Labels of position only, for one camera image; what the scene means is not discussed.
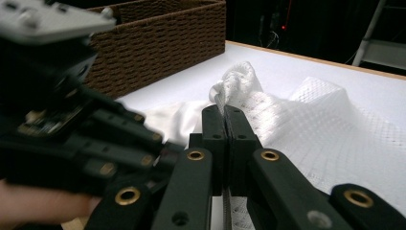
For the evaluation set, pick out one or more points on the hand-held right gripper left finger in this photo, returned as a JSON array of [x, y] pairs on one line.
[[214, 127]]

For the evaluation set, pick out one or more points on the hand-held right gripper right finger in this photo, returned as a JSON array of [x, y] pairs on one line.
[[239, 131]]

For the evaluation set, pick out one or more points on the white garment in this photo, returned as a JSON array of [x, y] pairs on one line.
[[175, 121]]

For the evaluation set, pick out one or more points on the white mesh laundry bag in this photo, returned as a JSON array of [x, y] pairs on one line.
[[319, 134]]

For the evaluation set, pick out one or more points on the brown woven basket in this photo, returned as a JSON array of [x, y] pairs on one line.
[[159, 41]]

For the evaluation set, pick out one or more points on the white board mat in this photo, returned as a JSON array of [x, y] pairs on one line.
[[281, 64]]

